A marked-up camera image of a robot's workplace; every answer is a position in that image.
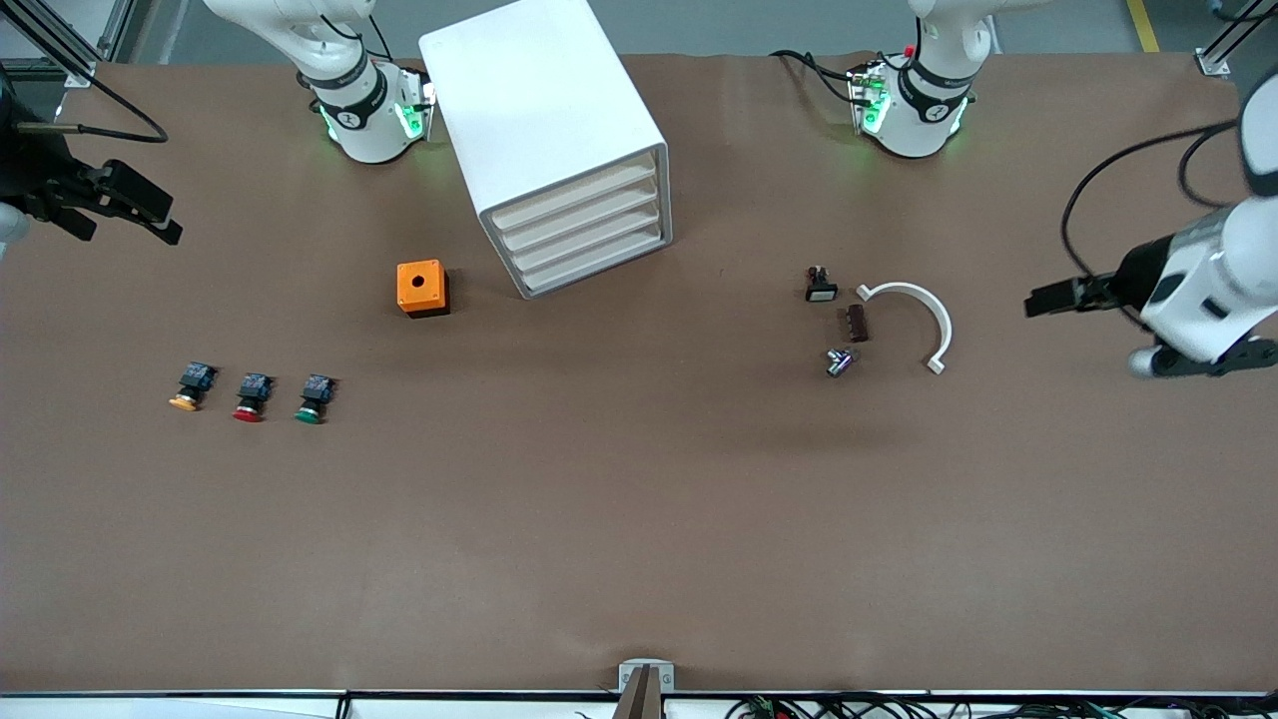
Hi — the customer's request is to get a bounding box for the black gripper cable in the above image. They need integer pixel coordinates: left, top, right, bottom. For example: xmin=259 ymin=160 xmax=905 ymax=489
xmin=15 ymin=65 xmax=169 ymax=144
xmin=1060 ymin=120 xmax=1249 ymax=301

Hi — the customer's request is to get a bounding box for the yellow push button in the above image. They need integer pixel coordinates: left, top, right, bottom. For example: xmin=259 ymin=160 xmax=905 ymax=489
xmin=168 ymin=361 xmax=219 ymax=412

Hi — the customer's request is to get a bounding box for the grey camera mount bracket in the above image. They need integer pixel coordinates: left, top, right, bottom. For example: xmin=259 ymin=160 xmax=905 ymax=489
xmin=614 ymin=659 xmax=677 ymax=719

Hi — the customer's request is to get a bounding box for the aluminium frame post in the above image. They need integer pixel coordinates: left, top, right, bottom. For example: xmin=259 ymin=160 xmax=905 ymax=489
xmin=0 ymin=0 xmax=136 ymax=91
xmin=1195 ymin=0 xmax=1278 ymax=79

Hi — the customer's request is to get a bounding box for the black cable bundle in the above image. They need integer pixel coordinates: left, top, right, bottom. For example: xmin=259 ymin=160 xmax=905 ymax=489
xmin=724 ymin=692 xmax=1278 ymax=719

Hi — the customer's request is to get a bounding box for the white table frame rail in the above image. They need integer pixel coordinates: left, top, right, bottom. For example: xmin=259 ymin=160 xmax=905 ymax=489
xmin=0 ymin=689 xmax=1278 ymax=719

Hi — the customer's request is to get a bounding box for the black left base cable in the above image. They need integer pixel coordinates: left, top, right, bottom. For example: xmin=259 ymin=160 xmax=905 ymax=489
xmin=771 ymin=48 xmax=862 ymax=106

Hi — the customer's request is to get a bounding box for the green push button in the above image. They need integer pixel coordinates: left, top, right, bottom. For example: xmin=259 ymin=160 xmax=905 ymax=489
xmin=294 ymin=373 xmax=336 ymax=425

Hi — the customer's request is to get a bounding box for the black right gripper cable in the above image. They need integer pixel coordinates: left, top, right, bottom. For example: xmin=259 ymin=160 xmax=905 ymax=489
xmin=15 ymin=65 xmax=169 ymax=144

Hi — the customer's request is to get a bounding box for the red push button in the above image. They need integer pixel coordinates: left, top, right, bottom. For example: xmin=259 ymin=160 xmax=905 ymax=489
xmin=232 ymin=372 xmax=275 ymax=423

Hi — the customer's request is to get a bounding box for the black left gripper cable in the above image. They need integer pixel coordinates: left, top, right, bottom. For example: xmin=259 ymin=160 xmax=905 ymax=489
xmin=1060 ymin=120 xmax=1249 ymax=301

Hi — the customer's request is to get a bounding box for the orange button enclosure box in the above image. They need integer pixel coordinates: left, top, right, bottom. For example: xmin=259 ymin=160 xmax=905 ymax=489
xmin=396 ymin=260 xmax=450 ymax=319

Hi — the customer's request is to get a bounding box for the white curved pipe clamp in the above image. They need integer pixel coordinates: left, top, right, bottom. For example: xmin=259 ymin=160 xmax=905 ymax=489
xmin=856 ymin=282 xmax=954 ymax=376

